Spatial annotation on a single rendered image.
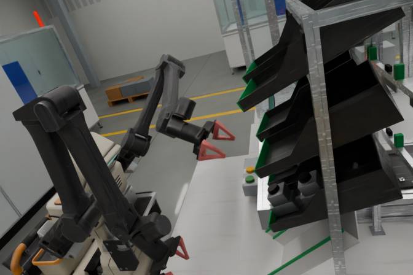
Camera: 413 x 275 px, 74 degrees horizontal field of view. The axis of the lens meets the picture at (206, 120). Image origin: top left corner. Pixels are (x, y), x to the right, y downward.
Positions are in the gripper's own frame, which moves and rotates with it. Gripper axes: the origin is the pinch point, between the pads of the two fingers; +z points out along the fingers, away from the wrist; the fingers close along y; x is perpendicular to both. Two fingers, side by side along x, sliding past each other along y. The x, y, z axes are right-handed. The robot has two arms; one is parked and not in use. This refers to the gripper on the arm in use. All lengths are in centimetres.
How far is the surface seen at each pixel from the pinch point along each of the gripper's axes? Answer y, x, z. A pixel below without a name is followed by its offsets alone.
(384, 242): 8, 22, 56
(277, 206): -16.1, -0.3, 17.7
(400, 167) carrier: 33, 9, 59
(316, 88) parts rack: -23.4, -34.9, 14.9
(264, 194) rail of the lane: 16.8, 30.3, 16.3
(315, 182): -15.9, -11.2, 22.9
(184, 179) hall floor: 140, 174, -60
